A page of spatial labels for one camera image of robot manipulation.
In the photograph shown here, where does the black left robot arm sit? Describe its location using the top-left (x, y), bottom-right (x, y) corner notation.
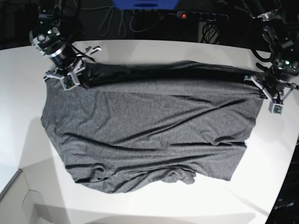
top-left (243, 0), bottom-right (299, 114)

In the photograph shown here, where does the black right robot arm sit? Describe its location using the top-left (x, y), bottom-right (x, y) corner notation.
top-left (29, 0), bottom-right (101, 91)

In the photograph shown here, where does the grey t-shirt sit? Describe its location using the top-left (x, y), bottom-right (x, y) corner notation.
top-left (41, 62), bottom-right (263, 194)

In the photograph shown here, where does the black power strip red light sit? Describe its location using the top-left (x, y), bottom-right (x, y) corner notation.
top-left (176, 11), bottom-right (229, 21)

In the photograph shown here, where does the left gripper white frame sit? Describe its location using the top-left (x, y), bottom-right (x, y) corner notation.
top-left (244, 75), bottom-right (299, 114)

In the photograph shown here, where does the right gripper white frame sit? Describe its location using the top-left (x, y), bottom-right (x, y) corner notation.
top-left (43, 45), bottom-right (102, 91)

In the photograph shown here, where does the blue box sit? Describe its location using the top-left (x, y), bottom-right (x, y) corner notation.
top-left (113, 0), bottom-right (179, 10)

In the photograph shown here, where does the bundle of black cables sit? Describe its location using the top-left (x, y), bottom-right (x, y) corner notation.
top-left (200, 19), bottom-right (221, 44)

